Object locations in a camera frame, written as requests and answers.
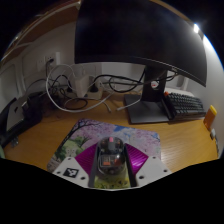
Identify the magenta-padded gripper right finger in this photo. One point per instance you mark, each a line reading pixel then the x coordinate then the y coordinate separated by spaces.
pixel 136 160

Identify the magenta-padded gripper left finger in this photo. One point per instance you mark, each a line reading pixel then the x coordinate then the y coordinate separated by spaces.
pixel 85 161

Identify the transparent computer mouse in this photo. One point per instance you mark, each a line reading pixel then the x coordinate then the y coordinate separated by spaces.
pixel 111 156

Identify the cherry blossom print mouse pad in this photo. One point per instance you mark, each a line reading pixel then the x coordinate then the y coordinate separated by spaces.
pixel 133 133

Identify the white power strip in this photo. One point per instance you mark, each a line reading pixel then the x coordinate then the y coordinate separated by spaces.
pixel 95 94

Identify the black box stand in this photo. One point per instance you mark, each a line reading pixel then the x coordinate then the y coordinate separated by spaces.
pixel 33 111

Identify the black keyboard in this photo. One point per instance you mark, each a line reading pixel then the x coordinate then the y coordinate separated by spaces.
pixel 185 105

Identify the white charger block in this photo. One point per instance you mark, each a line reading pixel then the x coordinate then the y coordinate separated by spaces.
pixel 81 83

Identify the small white object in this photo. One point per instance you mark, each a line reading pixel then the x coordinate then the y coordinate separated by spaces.
pixel 213 134

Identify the silver mini computer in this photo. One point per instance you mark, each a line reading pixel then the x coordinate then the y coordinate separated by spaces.
pixel 15 115

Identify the orange bottle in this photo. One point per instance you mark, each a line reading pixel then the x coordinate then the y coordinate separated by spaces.
pixel 210 117

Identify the black computer monitor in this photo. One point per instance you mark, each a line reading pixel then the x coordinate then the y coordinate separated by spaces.
pixel 133 33

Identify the white wall socket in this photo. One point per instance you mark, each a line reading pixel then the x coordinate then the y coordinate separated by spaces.
pixel 40 62
pixel 52 59

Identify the bright wall lamp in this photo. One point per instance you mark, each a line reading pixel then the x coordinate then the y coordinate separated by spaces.
pixel 196 28

